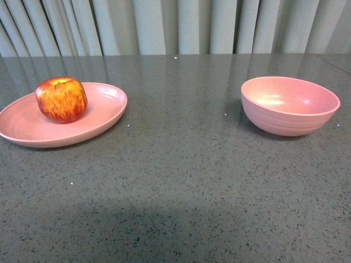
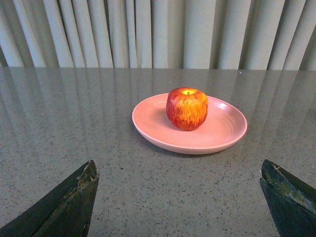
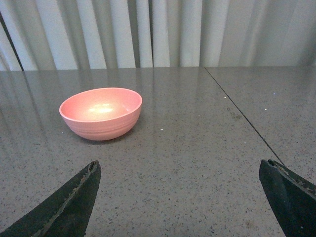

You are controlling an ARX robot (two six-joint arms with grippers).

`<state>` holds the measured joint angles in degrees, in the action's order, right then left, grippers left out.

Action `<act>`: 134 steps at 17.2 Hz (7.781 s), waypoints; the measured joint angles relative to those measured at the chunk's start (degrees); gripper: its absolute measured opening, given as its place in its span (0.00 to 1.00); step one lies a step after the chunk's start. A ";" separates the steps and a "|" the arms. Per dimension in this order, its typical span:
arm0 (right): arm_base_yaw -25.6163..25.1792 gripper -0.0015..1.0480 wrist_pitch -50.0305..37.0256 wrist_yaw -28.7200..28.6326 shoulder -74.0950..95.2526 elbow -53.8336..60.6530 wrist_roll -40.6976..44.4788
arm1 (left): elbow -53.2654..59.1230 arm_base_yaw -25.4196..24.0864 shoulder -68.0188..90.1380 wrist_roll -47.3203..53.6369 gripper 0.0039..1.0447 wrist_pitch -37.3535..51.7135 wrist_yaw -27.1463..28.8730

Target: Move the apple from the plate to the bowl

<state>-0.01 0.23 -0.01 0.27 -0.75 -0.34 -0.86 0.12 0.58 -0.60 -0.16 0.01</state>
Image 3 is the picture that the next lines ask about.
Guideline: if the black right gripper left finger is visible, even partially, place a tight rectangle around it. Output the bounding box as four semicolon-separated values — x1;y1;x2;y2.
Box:
0;161;101;237

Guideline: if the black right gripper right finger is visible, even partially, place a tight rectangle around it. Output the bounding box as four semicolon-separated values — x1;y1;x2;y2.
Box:
259;159;316;237

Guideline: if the pink plastic bowl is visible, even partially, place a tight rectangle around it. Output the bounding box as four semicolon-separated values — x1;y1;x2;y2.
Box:
59;87;143;141

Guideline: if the white pleated curtain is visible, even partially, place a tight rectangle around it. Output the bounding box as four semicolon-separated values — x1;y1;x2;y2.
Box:
0;0;316;71

